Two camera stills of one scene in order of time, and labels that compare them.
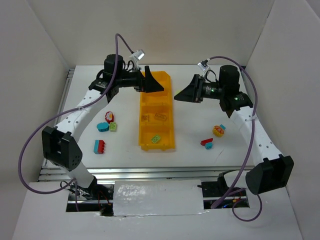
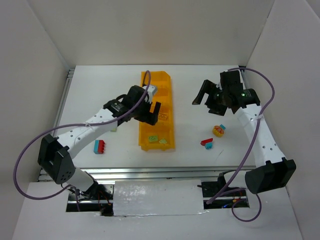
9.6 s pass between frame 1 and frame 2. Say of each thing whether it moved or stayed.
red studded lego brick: stayed
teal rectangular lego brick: stayed
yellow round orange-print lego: stayed
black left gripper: moved
